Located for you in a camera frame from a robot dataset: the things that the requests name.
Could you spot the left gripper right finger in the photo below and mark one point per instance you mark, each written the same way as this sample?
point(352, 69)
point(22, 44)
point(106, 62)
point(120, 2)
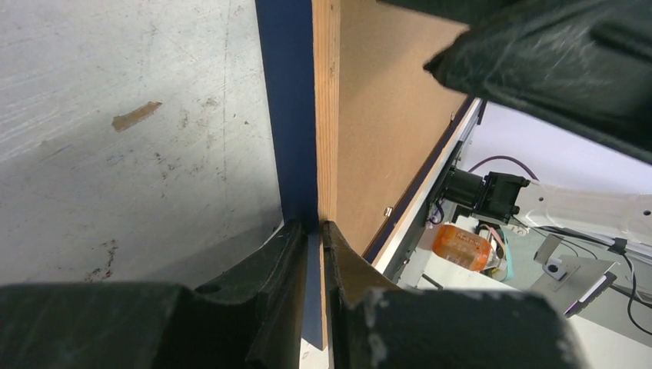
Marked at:
point(373, 323)

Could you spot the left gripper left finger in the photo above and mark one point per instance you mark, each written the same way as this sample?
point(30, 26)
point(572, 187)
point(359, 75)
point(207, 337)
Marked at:
point(248, 317)

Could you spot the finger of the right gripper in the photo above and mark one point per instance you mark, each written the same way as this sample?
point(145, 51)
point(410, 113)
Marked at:
point(584, 66)

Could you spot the blue wooden picture frame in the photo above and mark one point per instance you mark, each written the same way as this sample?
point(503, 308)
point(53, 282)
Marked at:
point(300, 46)

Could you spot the brown cardboard backing board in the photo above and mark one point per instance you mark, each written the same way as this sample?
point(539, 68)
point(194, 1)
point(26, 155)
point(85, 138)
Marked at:
point(391, 112)

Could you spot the orange plastic bottle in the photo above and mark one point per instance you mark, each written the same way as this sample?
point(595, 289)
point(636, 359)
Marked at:
point(467, 249)

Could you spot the aluminium front rail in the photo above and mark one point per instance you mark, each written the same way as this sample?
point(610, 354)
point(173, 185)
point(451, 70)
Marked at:
point(396, 241)

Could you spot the grey metal bracket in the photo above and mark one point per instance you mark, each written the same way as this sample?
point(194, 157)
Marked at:
point(569, 283)

